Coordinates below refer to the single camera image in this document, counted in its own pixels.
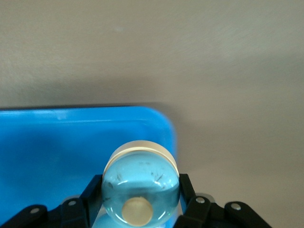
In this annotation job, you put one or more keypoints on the light blue service bell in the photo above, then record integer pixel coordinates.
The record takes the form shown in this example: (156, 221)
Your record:
(140, 175)
(104, 222)

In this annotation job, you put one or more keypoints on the brown table mat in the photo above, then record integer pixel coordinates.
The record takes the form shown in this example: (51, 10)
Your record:
(152, 47)

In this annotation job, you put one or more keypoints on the blue plastic tray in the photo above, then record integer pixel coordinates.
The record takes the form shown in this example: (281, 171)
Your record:
(47, 154)

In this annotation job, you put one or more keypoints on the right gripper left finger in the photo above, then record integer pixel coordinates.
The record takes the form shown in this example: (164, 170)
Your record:
(78, 209)

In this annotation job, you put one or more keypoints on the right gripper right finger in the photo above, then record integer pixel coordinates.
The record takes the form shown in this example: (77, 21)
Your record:
(202, 211)

